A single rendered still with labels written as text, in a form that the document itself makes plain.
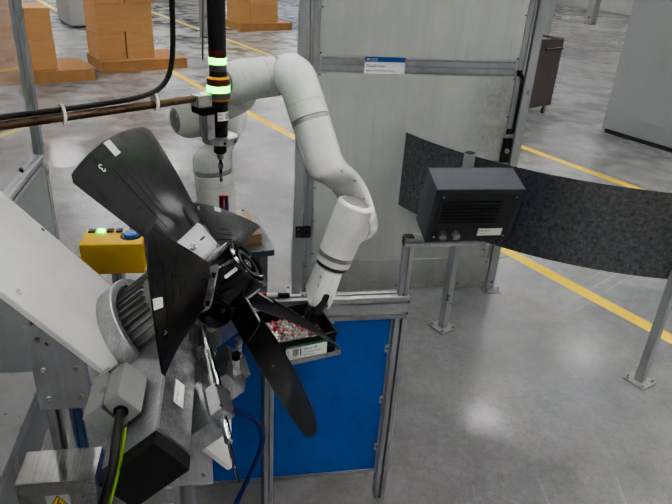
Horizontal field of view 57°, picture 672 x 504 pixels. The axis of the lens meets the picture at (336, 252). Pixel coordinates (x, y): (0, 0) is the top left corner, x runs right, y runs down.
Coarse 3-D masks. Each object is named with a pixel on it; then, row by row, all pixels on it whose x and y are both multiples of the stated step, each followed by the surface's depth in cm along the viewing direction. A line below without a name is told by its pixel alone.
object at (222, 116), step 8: (216, 104) 118; (224, 104) 119; (216, 112) 119; (224, 112) 119; (216, 120) 120; (224, 120) 120; (216, 128) 121; (224, 128) 121; (216, 136) 121; (224, 136) 122; (216, 152) 123; (224, 152) 124
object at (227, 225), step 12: (204, 204) 155; (204, 216) 149; (216, 216) 150; (228, 216) 153; (240, 216) 158; (204, 228) 144; (216, 228) 144; (228, 228) 145; (240, 228) 148; (252, 228) 152; (216, 240) 139; (228, 240) 140; (240, 240) 141
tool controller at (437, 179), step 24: (432, 168) 176; (456, 168) 177; (480, 168) 178; (504, 168) 179; (432, 192) 172; (456, 192) 170; (480, 192) 171; (504, 192) 172; (432, 216) 174; (456, 216) 175; (480, 216) 176; (504, 216) 178; (432, 240) 180; (456, 240) 182; (480, 240) 183
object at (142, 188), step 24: (120, 144) 119; (144, 144) 123; (120, 168) 117; (144, 168) 121; (168, 168) 125; (96, 192) 113; (120, 192) 116; (144, 192) 119; (168, 192) 123; (120, 216) 116; (144, 216) 119; (168, 216) 121; (192, 216) 125
